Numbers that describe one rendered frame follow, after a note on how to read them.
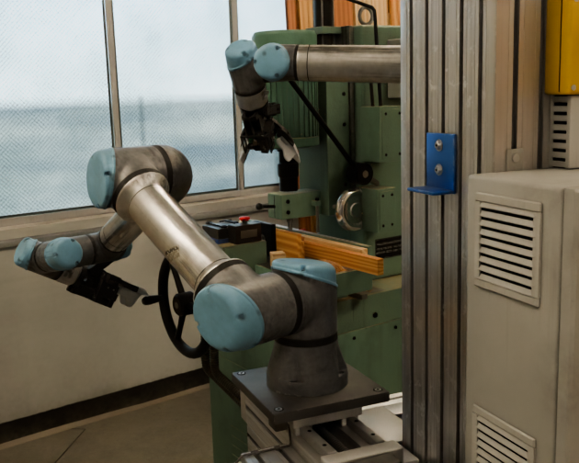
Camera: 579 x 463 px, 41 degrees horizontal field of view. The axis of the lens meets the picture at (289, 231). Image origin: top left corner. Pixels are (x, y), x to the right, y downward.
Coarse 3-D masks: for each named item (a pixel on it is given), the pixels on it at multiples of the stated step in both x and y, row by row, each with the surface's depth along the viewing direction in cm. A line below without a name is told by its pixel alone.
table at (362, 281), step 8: (256, 264) 205; (264, 264) 205; (256, 272) 205; (264, 272) 202; (344, 272) 193; (352, 272) 194; (360, 272) 196; (336, 280) 192; (344, 280) 193; (352, 280) 195; (360, 280) 196; (368, 280) 198; (336, 288) 192; (344, 288) 194; (352, 288) 195; (360, 288) 197; (368, 288) 198
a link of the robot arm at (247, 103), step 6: (264, 90) 180; (240, 96) 179; (246, 96) 178; (252, 96) 178; (258, 96) 179; (264, 96) 181; (240, 102) 180; (246, 102) 179; (252, 102) 179; (258, 102) 180; (264, 102) 181; (246, 108) 181; (252, 108) 180; (258, 108) 182
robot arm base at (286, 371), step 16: (336, 336) 140; (272, 352) 142; (288, 352) 138; (304, 352) 137; (320, 352) 137; (336, 352) 140; (272, 368) 140; (288, 368) 137; (304, 368) 136; (320, 368) 137; (336, 368) 138; (272, 384) 139; (288, 384) 137; (304, 384) 136; (320, 384) 136; (336, 384) 138
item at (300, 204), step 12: (276, 192) 217; (288, 192) 216; (300, 192) 216; (312, 192) 217; (276, 204) 214; (288, 204) 213; (300, 204) 215; (276, 216) 215; (288, 216) 213; (300, 216) 216
